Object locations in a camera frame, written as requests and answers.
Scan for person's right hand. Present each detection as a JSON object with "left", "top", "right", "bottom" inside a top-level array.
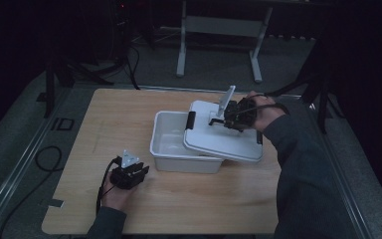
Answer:
[{"left": 247, "top": 91, "right": 287, "bottom": 133}]

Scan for white storage box lid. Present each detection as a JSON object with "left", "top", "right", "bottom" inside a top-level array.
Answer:
[{"left": 182, "top": 100, "right": 264, "bottom": 163}]

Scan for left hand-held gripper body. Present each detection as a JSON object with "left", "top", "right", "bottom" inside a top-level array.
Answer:
[{"left": 109, "top": 149, "right": 144, "bottom": 191}]

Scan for hand-held gripper cable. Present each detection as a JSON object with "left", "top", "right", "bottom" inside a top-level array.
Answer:
[
  {"left": 232, "top": 102, "right": 290, "bottom": 118},
  {"left": 95, "top": 157, "right": 121, "bottom": 214}
]

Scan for white plastic storage box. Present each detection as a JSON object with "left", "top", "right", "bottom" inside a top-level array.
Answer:
[{"left": 149, "top": 111, "right": 225, "bottom": 174}]

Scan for right hand-held gripper cable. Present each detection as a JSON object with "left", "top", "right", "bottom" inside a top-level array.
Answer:
[{"left": 232, "top": 102, "right": 290, "bottom": 118}]

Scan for black metal stand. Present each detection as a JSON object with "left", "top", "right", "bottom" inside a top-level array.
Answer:
[
  {"left": 36, "top": 43, "right": 114, "bottom": 119},
  {"left": 267, "top": 38, "right": 346, "bottom": 135}
]

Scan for person's left hand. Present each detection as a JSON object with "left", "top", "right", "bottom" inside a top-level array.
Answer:
[{"left": 99, "top": 181, "right": 137, "bottom": 212}]

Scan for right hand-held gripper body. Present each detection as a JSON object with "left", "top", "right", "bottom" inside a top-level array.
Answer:
[{"left": 216, "top": 85, "right": 258, "bottom": 132}]

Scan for white metal table frame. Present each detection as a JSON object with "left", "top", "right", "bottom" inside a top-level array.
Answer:
[{"left": 176, "top": 0, "right": 275, "bottom": 84}]

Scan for left hand-held gripper cable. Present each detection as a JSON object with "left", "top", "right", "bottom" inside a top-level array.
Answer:
[{"left": 95, "top": 157, "right": 121, "bottom": 214}]

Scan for metal floor rail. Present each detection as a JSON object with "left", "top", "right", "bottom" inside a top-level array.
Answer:
[
  {"left": 306, "top": 99, "right": 376, "bottom": 239},
  {"left": 0, "top": 88, "right": 74, "bottom": 230}
]

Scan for grey floor tape strip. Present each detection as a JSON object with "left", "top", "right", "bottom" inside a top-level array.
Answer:
[{"left": 39, "top": 198, "right": 65, "bottom": 209}]

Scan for black floor cable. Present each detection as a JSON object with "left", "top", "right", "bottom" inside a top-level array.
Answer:
[{"left": 0, "top": 145, "right": 64, "bottom": 239}]

